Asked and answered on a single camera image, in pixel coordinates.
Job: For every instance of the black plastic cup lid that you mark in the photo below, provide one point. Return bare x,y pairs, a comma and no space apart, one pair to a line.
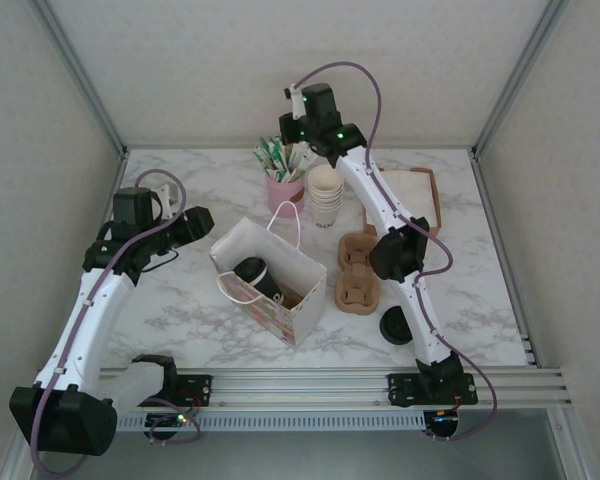
247,270

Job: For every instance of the cartoon animal paper gift bag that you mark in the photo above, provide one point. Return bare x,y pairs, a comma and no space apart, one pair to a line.
300,300

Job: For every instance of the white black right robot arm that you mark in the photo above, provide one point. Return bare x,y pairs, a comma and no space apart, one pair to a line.
362,192

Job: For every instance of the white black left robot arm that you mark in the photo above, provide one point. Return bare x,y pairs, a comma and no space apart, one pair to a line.
100,325

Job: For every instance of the green white sugar stick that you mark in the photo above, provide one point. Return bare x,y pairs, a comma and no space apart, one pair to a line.
262,159
282,150
271,150

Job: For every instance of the pink paper cup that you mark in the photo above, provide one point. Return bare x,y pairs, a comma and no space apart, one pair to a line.
286,192

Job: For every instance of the white paper napkin stack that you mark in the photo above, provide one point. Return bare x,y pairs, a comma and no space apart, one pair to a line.
415,195

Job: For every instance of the brown cardboard napkin tray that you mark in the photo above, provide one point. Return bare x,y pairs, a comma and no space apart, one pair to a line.
369,229

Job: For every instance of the brown pulp cup carrier stack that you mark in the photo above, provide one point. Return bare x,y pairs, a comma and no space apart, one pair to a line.
355,295

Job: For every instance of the small circuit board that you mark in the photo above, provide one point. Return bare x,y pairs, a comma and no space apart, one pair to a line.
445,417
172,419

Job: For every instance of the black cup lid stack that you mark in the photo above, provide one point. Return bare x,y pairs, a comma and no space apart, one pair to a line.
394,327

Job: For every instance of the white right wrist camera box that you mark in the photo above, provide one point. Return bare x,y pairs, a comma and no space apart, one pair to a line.
295,102

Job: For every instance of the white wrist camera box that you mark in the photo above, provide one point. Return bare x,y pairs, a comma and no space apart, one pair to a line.
166,202
295,102

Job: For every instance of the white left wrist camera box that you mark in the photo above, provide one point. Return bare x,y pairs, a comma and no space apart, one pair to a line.
166,202

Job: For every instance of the aluminium table side rail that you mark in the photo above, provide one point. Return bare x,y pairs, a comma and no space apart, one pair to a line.
487,200
118,175

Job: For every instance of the aluminium frame post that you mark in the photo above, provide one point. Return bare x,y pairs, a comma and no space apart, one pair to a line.
518,75
83,75

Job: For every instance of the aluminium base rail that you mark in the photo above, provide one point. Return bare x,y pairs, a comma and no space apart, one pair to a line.
300,387

